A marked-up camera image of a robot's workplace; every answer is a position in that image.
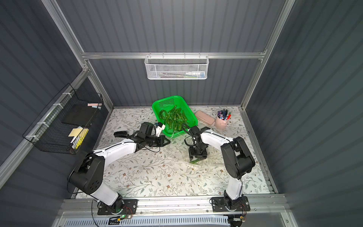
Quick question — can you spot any pink pen cup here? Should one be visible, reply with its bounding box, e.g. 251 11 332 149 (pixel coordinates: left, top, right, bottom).
215 109 232 130

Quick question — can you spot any clear pepper container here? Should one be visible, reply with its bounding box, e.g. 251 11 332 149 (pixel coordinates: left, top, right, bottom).
206 145 224 166
167 142 209 165

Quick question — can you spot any black stapler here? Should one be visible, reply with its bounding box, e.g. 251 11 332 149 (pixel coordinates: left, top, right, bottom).
113 131 129 138

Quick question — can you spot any black notebook in basket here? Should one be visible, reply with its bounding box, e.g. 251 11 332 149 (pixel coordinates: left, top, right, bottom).
61 105 99 127

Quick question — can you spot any green plastic basket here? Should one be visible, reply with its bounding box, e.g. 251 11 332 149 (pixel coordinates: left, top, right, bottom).
152 96 198 138

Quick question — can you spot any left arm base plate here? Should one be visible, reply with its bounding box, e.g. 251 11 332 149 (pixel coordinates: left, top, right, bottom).
97 199 139 216

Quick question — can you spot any yellow marker in basket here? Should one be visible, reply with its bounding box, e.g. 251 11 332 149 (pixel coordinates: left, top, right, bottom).
71 128 89 150

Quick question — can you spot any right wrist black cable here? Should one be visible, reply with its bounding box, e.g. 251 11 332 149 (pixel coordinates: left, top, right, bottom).
181 122 196 147

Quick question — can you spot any pink eraser in basket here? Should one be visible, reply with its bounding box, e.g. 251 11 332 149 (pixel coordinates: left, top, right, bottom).
87 103 102 108

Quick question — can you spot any white wire mesh basket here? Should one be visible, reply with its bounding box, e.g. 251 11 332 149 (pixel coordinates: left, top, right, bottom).
144 55 209 80

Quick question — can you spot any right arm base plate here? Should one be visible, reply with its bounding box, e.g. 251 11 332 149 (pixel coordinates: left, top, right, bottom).
209 196 251 212

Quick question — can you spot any pink pencil case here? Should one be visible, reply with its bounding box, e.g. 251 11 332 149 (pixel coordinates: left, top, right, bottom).
195 110 215 126

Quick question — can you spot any yellow sticky note pad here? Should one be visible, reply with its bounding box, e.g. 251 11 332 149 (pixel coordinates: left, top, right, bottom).
68 127 83 137

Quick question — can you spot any black wire wall basket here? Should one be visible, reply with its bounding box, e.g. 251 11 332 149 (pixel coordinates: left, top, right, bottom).
23 84 104 154

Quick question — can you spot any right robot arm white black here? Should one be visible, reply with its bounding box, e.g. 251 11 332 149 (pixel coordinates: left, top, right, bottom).
182 124 256 212

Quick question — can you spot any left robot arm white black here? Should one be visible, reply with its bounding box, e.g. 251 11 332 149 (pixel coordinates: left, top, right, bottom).
68 122 170 214

